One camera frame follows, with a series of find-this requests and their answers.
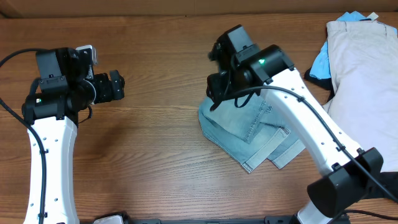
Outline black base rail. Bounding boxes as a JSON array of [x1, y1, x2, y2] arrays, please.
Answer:
[[93, 211, 352, 224]]

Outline light blue garment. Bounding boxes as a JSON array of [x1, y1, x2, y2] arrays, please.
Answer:
[[308, 11, 397, 83]]

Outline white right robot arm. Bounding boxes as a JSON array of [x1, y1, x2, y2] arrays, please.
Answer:
[[208, 42, 383, 223]]

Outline black garment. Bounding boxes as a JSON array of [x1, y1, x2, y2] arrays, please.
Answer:
[[304, 68, 335, 101]]

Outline beige folded trousers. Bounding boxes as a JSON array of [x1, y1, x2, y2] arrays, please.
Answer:
[[325, 21, 397, 172]]

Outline light blue denim shorts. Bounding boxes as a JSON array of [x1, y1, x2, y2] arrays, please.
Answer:
[[198, 95, 305, 173]]

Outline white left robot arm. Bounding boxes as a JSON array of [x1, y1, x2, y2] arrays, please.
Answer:
[[22, 45, 125, 223]]

